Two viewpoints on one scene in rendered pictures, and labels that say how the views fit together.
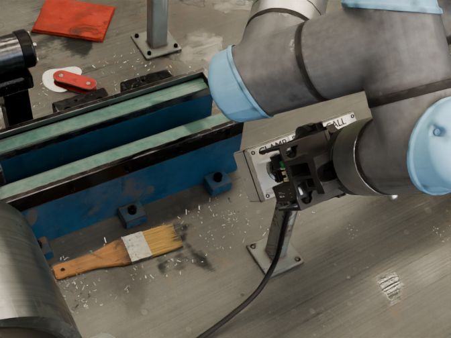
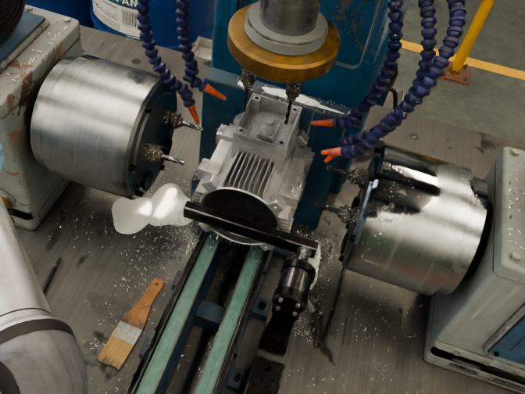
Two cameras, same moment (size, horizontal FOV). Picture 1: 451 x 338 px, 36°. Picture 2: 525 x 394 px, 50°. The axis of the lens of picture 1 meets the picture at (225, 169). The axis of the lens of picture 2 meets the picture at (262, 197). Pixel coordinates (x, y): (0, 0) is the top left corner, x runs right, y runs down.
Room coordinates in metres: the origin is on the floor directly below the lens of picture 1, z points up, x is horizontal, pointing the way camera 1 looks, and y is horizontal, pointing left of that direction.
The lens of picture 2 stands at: (1.08, -0.08, 1.84)
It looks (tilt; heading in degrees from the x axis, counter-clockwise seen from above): 50 degrees down; 133
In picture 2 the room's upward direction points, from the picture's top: 12 degrees clockwise
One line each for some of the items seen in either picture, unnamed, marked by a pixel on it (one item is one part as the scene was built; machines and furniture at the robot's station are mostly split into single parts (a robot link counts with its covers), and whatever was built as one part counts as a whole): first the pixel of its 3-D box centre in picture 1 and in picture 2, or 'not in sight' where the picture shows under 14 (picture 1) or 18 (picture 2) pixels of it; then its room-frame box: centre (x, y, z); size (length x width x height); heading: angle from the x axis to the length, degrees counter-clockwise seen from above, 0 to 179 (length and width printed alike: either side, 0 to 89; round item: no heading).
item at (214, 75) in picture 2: not in sight; (272, 144); (0.47, 0.57, 0.97); 0.30 x 0.11 x 0.34; 35
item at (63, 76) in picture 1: (74, 82); not in sight; (0.96, 0.31, 0.81); 0.09 x 0.03 x 0.02; 78
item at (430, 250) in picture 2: not in sight; (422, 223); (0.83, 0.64, 1.04); 0.41 x 0.25 x 0.25; 35
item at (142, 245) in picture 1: (118, 253); (134, 320); (0.60, 0.15, 0.80); 0.21 x 0.05 x 0.01; 120
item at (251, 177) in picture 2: not in sight; (254, 180); (0.56, 0.44, 1.01); 0.20 x 0.19 x 0.19; 125
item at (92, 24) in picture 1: (74, 17); not in sight; (1.16, 0.36, 0.80); 0.15 x 0.12 x 0.01; 89
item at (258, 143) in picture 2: not in sight; (266, 133); (0.54, 0.48, 1.11); 0.12 x 0.11 x 0.07; 125
